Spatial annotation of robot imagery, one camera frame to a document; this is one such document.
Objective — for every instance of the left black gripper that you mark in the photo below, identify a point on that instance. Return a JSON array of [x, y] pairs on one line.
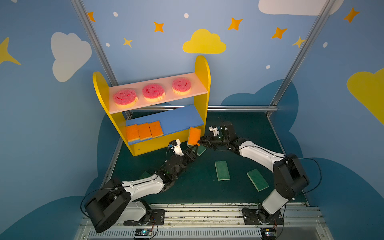
[[190, 152]]

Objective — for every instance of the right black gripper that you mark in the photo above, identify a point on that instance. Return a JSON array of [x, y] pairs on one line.
[[212, 141]]

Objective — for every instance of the orange sponge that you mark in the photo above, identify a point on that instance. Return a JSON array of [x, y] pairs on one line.
[[144, 131], [156, 129], [194, 136], [132, 133]]

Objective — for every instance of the green sponge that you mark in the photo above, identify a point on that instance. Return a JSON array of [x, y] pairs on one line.
[[145, 175], [222, 171], [200, 150], [258, 180]]

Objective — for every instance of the pink smiley sponge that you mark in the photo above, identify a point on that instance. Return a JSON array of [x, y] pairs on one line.
[[125, 98], [153, 92], [181, 86]]

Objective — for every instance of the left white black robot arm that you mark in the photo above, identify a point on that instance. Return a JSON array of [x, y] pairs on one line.
[[108, 203]]

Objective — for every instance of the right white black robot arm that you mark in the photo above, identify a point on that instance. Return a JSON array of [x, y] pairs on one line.
[[290, 177]]

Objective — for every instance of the yellow shelf with pink and blue boards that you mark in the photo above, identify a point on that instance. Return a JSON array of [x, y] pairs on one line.
[[175, 122]]

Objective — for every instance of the back aluminium floor bar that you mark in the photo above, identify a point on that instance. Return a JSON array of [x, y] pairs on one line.
[[215, 108]]

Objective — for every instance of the left small circuit board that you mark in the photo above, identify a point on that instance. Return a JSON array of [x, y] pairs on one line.
[[143, 233]]

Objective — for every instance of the small circuit board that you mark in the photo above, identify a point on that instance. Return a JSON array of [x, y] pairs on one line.
[[268, 234], [143, 233]]

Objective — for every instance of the right small circuit board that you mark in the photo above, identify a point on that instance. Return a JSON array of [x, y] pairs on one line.
[[268, 234]]

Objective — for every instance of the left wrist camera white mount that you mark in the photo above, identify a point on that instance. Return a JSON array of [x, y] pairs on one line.
[[175, 146]]

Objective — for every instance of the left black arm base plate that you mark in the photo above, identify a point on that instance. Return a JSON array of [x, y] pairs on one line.
[[152, 216]]

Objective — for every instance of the aluminium rail frame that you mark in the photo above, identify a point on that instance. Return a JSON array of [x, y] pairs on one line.
[[211, 222]]

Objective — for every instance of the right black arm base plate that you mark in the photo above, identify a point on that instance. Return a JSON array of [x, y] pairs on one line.
[[261, 217]]

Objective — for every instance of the right aluminium corner post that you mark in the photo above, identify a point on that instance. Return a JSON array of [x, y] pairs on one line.
[[311, 38]]

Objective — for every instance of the aluminium corner post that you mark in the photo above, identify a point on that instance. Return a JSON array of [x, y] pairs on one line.
[[88, 26], [311, 38]]

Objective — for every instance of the left aluminium corner post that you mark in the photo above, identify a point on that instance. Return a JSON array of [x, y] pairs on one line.
[[88, 26]]

